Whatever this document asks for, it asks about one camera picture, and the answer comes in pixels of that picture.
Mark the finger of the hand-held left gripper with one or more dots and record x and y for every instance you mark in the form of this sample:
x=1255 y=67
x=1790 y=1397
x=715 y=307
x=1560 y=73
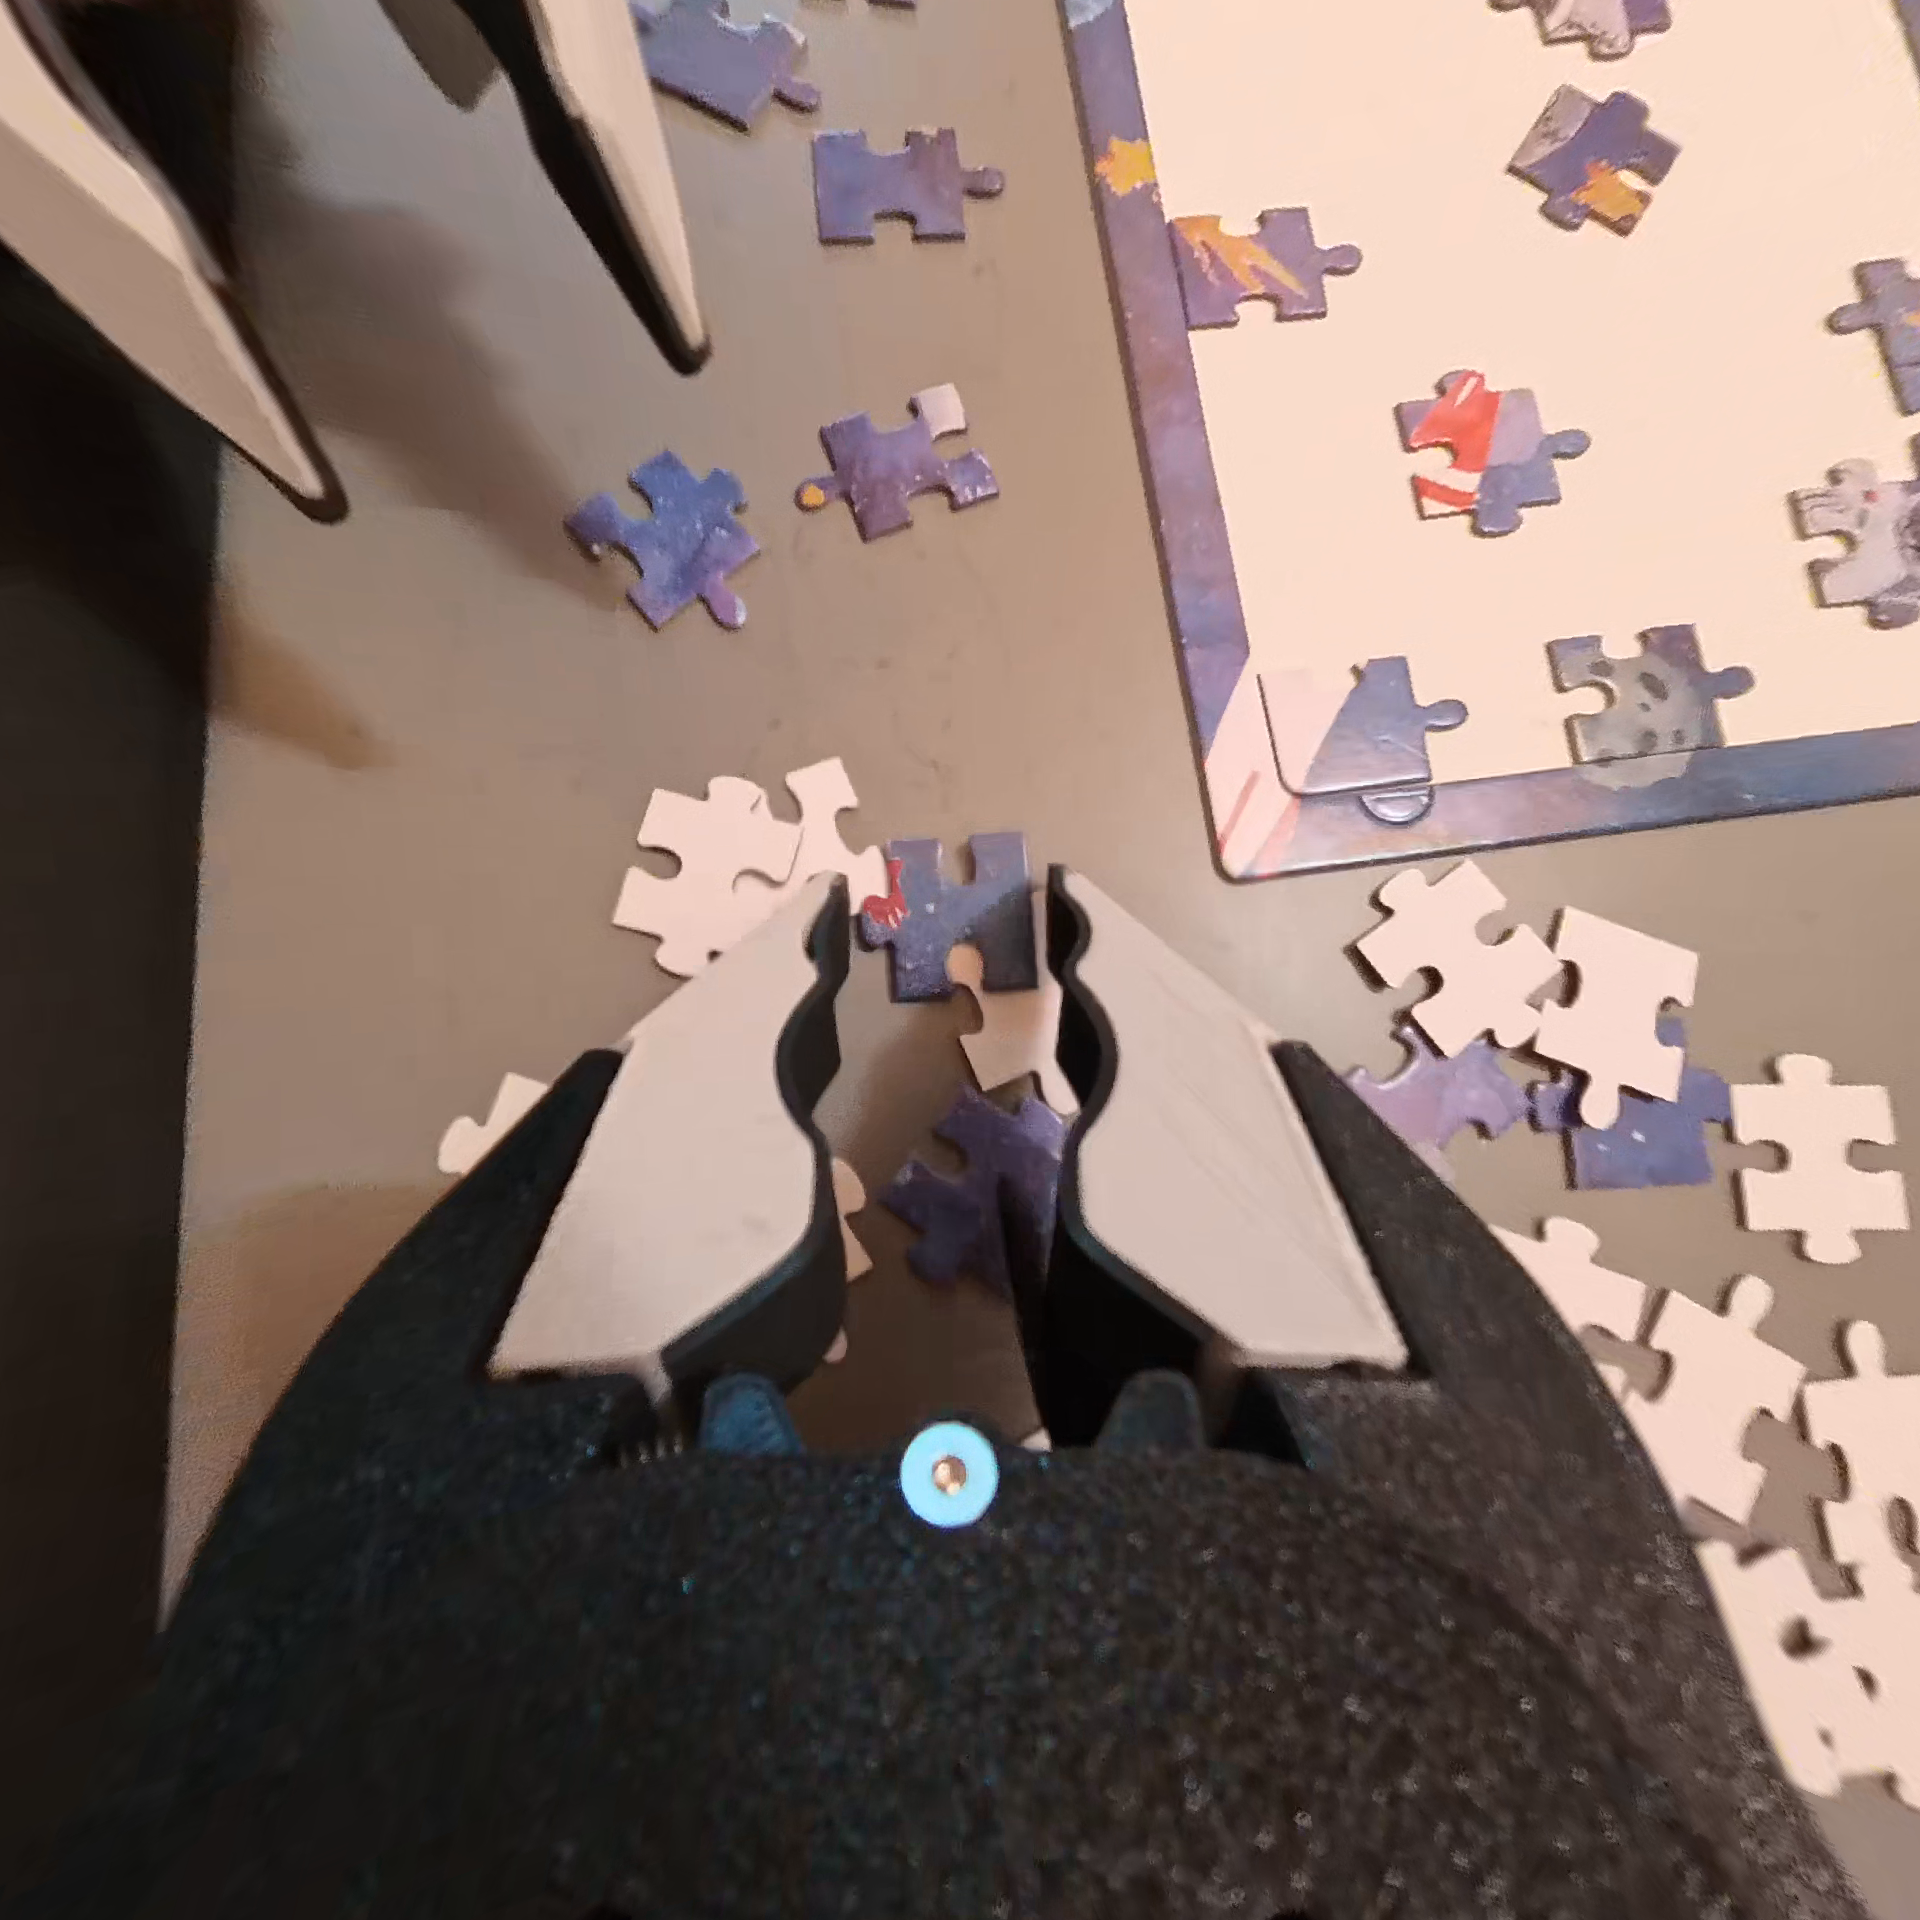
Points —
x=622 y=136
x=121 y=270

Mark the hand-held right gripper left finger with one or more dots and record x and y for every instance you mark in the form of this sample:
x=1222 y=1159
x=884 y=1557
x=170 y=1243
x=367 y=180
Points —
x=674 y=1184

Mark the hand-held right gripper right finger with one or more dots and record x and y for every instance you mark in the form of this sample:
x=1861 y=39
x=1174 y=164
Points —
x=1201 y=1184

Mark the blue puzzle piece red mark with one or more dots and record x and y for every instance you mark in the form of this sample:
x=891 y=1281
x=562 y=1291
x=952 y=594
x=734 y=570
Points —
x=960 y=916

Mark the pile of puzzle pieces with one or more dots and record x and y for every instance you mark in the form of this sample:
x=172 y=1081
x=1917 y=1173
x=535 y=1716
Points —
x=1621 y=990

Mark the blue space puzzle frame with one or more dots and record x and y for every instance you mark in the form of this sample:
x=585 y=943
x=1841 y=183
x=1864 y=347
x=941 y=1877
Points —
x=1304 y=496

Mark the blue starry puzzle piece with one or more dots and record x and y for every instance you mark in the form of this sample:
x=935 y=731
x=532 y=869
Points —
x=674 y=541
x=721 y=60
x=900 y=183

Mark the blue puzzle piece white corner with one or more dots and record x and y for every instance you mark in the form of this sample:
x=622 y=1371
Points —
x=900 y=469

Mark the white striped corner puzzle piece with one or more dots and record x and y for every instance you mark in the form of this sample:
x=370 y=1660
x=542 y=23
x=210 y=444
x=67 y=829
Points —
x=1358 y=736

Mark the orange comet tail puzzle piece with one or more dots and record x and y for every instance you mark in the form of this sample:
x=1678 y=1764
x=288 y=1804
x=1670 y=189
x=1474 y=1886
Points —
x=1260 y=270

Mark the grey moon puzzle piece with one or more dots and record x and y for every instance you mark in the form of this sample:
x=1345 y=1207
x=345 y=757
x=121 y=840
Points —
x=1644 y=697

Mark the red rocket puzzle piece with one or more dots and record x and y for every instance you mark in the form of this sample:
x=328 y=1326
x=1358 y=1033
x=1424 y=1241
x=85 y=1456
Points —
x=1484 y=450

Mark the white astronaut puzzle piece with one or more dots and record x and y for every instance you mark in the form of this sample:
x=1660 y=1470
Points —
x=1861 y=541

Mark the blue puzzle piece orange star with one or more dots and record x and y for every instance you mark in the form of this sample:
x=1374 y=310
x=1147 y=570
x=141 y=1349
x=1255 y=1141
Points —
x=1590 y=157

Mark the grey satellite puzzle piece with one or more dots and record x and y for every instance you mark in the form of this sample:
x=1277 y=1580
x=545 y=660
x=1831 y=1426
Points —
x=1598 y=17

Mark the joined comet star puzzle pieces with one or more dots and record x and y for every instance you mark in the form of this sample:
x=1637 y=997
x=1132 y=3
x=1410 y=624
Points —
x=1887 y=324

